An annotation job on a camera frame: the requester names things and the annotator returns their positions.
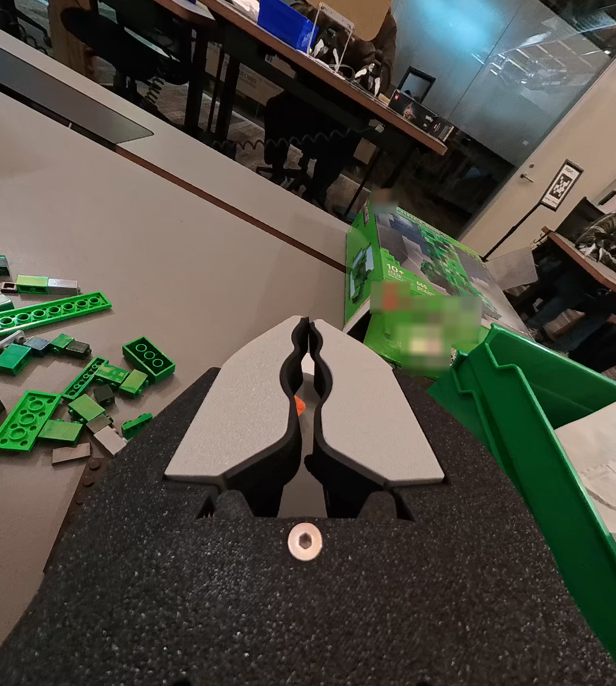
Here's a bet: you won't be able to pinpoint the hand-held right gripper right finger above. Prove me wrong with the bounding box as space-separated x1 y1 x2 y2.
304 319 445 520

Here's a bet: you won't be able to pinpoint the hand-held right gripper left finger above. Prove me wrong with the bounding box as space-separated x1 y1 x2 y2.
163 315 309 518

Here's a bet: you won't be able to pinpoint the pile of green bricks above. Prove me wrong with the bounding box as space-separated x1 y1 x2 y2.
0 244 176 473

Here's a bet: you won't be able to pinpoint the grey desk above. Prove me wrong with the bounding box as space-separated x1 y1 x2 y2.
0 11 352 596

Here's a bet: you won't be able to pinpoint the green brick with three holes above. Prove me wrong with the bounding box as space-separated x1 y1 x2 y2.
122 336 176 383

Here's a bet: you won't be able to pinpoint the green plastic bin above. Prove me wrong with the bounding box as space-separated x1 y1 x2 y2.
427 323 616 686

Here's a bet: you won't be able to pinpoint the dark brown studded plate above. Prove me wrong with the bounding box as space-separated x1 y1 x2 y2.
72 458 104 510

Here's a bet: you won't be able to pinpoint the green cardboard toy box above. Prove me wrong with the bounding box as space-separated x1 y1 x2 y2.
343 204 537 377

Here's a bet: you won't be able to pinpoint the long green plate with holes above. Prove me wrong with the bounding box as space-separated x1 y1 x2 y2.
0 292 113 329

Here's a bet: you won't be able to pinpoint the white printed paper bags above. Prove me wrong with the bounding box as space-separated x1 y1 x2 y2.
555 388 616 609

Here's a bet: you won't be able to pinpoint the wooden edged work table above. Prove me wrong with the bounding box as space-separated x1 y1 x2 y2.
522 230 616 333
201 0 449 212

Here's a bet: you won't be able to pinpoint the black office chair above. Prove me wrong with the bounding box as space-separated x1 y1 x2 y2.
60 0 193 108
553 197 605 239
261 92 363 189

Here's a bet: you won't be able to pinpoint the printed marker sign on stand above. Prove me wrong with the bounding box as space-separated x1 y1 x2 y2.
482 159 584 262

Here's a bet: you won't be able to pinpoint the dark toy box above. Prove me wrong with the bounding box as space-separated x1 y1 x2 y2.
388 90 455 142

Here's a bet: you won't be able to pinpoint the small black framed screen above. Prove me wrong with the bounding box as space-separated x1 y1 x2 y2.
396 66 437 104

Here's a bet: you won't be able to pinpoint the frosted glass door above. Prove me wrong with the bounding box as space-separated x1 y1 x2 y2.
458 21 616 247

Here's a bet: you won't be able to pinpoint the clear acrylic stand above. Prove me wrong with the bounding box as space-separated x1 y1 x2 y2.
308 1 355 66

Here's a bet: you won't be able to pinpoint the blue plastic bin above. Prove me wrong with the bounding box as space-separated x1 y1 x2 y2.
257 0 319 53

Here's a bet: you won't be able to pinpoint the black desk cable cover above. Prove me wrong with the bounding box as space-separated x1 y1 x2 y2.
0 32 155 145

